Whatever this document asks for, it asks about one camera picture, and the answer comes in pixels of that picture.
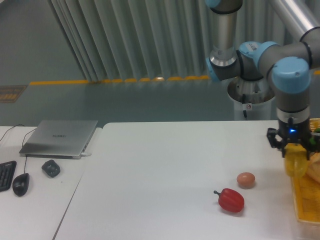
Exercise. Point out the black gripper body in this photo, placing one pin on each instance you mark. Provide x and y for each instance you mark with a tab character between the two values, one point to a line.
295	132

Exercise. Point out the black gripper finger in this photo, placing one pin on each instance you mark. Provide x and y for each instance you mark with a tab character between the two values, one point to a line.
278	139
305	143

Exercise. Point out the yellow bell pepper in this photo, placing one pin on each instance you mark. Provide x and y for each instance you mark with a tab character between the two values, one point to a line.
295	160

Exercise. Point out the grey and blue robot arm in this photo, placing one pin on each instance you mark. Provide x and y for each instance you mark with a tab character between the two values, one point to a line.
285	68

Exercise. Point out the green bell pepper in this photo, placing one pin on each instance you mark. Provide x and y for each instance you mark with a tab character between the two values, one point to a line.
315	137

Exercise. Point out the yellow woven basket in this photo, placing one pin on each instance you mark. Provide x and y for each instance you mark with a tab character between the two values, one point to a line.
306	197

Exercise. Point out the red bell pepper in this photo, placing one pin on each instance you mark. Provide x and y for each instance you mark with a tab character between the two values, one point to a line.
230	200

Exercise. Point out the beige bread loaf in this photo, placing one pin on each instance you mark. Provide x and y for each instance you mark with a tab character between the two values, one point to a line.
313	170

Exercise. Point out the brown egg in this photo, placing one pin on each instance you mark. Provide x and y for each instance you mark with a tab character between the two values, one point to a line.
246	180

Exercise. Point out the silver closed laptop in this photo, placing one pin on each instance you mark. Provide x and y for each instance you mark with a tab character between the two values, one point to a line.
64	139

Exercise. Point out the small black device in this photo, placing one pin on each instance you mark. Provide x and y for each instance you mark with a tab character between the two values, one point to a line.
51	168

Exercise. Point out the black computer mouse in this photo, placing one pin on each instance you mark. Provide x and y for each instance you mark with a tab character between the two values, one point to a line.
20	184

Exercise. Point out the black keyboard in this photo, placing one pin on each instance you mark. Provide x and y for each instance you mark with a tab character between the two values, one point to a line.
7	170

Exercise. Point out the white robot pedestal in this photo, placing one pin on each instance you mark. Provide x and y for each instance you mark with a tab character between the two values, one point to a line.
252	100

